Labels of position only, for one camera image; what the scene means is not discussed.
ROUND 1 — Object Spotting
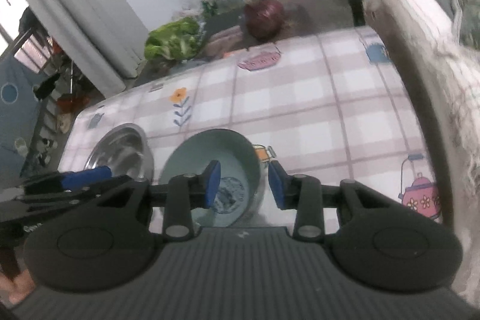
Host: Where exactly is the green ceramic bowl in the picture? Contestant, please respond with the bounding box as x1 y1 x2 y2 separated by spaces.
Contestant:
160 128 262 227

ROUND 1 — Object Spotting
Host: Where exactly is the small steel bowl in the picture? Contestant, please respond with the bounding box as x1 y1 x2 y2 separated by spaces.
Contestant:
84 123 155 182

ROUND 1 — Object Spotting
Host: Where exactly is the person left hand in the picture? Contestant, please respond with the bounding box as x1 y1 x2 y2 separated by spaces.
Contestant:
0 270 36 305

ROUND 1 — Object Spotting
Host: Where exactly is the checked patterned tablecloth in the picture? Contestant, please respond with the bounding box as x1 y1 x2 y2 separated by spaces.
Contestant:
58 27 441 220

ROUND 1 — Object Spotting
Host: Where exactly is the blue hanging towel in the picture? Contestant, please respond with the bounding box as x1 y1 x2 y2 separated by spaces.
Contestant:
0 55 45 183

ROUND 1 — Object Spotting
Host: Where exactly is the green lettuce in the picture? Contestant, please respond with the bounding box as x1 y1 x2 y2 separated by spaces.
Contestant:
144 17 204 62

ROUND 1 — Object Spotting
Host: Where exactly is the raw meat piece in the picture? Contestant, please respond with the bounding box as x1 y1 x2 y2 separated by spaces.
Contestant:
200 25 243 59

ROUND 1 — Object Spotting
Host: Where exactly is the red onion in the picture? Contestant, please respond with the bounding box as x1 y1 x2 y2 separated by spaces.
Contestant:
244 0 286 40

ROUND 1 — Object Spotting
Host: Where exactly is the white padded chair back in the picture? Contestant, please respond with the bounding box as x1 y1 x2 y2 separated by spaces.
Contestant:
364 0 479 305

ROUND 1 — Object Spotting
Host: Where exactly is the grey curtain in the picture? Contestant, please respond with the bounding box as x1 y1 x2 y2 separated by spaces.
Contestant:
27 0 147 97

